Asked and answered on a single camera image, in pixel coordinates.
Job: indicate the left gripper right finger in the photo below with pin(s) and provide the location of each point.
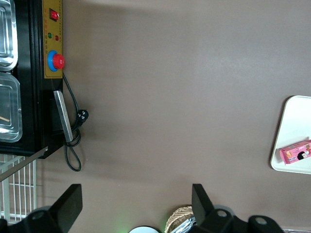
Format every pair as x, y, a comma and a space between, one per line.
206, 213

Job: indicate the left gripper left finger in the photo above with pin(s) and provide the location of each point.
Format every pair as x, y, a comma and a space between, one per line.
65, 206

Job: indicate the aluminium foil tray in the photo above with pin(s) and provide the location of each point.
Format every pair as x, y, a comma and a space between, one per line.
185, 224

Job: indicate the beige plastic tray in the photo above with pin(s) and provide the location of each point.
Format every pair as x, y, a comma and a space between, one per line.
296, 121

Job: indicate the light woven wicker basket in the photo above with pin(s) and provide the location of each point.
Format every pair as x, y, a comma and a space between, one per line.
178, 213

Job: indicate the pink snack packet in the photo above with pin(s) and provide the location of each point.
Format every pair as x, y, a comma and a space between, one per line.
296, 153

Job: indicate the clear rectangular food container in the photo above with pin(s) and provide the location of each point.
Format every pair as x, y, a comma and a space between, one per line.
7, 31
9, 106

